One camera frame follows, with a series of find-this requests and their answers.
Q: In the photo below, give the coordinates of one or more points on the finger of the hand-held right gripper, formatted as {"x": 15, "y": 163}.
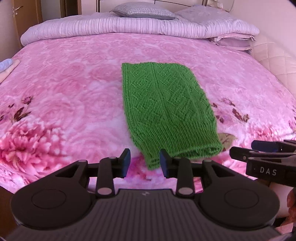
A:
{"x": 263, "y": 144}
{"x": 242, "y": 153}

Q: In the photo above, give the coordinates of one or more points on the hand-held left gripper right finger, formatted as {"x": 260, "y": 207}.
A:
{"x": 164, "y": 163}

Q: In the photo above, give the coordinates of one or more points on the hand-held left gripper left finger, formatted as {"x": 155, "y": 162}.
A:
{"x": 126, "y": 163}

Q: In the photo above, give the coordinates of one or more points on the green knitted vest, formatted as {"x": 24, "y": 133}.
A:
{"x": 166, "y": 111}

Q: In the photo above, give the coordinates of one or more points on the person's right hand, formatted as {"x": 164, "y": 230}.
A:
{"x": 292, "y": 199}

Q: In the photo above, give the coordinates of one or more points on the white quilted headboard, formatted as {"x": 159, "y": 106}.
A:
{"x": 277, "y": 60}

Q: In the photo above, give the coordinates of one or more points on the pink floral blanket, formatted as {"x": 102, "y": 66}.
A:
{"x": 69, "y": 97}

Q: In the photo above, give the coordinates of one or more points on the purple pillow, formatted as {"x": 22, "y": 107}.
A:
{"x": 233, "y": 42}

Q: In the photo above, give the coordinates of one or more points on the purple striped quilt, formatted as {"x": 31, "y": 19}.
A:
{"x": 115, "y": 26}

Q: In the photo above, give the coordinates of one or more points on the oval mirror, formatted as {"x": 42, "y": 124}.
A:
{"x": 219, "y": 5}

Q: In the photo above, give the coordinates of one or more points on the pale pink folded cloth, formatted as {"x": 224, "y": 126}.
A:
{"x": 9, "y": 73}

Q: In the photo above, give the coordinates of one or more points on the grey checked pillow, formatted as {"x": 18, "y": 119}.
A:
{"x": 143, "y": 11}

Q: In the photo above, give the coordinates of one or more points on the light blue folded cloth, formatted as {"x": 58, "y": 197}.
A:
{"x": 5, "y": 64}

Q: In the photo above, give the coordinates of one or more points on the wooden door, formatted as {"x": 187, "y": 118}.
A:
{"x": 27, "y": 20}

